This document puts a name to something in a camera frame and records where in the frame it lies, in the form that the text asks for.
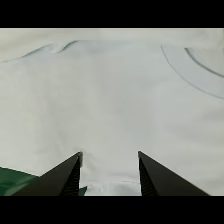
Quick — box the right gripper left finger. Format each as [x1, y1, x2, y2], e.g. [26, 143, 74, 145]
[14, 151, 84, 197]

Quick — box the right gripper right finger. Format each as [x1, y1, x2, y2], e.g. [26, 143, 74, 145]
[137, 150, 210, 197]

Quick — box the white T-shirt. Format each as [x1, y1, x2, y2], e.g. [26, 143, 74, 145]
[0, 28, 224, 197]

